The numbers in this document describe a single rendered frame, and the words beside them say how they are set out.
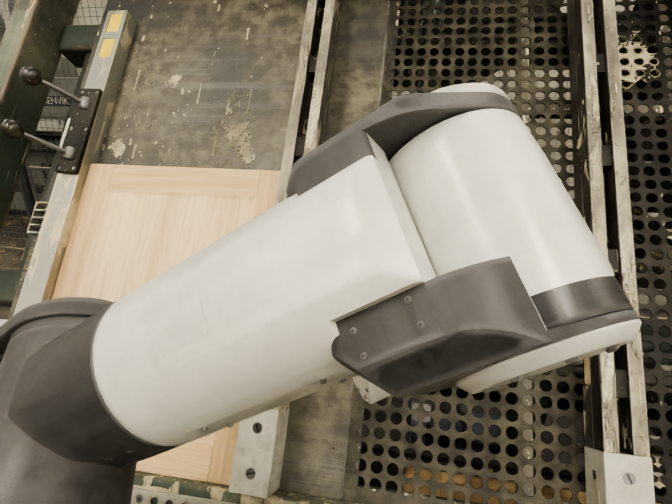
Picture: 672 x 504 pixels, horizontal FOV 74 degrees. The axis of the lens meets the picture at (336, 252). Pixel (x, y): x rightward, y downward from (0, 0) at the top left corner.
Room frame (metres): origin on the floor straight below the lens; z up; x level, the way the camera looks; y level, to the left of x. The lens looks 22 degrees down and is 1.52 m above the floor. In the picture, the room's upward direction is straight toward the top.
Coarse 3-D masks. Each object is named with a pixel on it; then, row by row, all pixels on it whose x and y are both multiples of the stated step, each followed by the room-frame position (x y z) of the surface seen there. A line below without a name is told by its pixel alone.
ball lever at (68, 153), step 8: (8, 120) 0.86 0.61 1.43; (16, 120) 0.87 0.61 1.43; (0, 128) 0.85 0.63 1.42; (8, 128) 0.85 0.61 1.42; (16, 128) 0.86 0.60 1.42; (8, 136) 0.85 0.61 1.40; (16, 136) 0.86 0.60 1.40; (24, 136) 0.88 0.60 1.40; (32, 136) 0.89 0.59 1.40; (48, 144) 0.90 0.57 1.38; (64, 152) 0.92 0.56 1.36; (72, 152) 0.92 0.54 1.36
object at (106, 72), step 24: (120, 24) 1.14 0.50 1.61; (120, 48) 1.12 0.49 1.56; (96, 72) 1.07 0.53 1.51; (120, 72) 1.10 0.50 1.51; (96, 120) 0.99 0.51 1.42; (96, 144) 0.98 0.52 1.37; (72, 192) 0.88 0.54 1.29; (48, 216) 0.86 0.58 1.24; (72, 216) 0.87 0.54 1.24; (48, 240) 0.82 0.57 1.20; (48, 264) 0.79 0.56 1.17; (24, 288) 0.77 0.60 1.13; (48, 288) 0.77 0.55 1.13
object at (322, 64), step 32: (320, 0) 1.07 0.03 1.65; (320, 32) 1.05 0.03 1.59; (320, 64) 0.95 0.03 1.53; (320, 96) 0.90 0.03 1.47; (288, 128) 0.87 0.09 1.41; (320, 128) 0.88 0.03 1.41; (288, 160) 0.82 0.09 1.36; (256, 416) 0.55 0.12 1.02; (288, 416) 0.59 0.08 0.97; (256, 448) 0.52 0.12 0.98; (256, 480) 0.49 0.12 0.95
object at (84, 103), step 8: (24, 72) 0.93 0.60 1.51; (32, 72) 0.93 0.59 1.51; (40, 72) 0.95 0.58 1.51; (24, 80) 0.93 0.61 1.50; (32, 80) 0.93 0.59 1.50; (40, 80) 0.94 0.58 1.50; (56, 88) 0.97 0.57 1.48; (72, 96) 0.98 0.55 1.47; (80, 104) 0.99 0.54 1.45; (88, 104) 1.00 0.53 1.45
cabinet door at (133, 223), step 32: (96, 192) 0.90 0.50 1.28; (128, 192) 0.89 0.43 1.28; (160, 192) 0.88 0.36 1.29; (192, 192) 0.87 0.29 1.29; (224, 192) 0.86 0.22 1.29; (256, 192) 0.85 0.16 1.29; (96, 224) 0.85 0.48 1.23; (128, 224) 0.85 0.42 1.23; (160, 224) 0.84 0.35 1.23; (192, 224) 0.83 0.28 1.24; (224, 224) 0.82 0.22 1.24; (64, 256) 0.82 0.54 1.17; (96, 256) 0.81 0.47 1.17; (128, 256) 0.80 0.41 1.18; (160, 256) 0.79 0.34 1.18; (64, 288) 0.78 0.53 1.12; (96, 288) 0.77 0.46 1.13; (128, 288) 0.76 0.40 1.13; (192, 448) 0.57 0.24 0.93; (224, 448) 0.56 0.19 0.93; (224, 480) 0.53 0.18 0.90
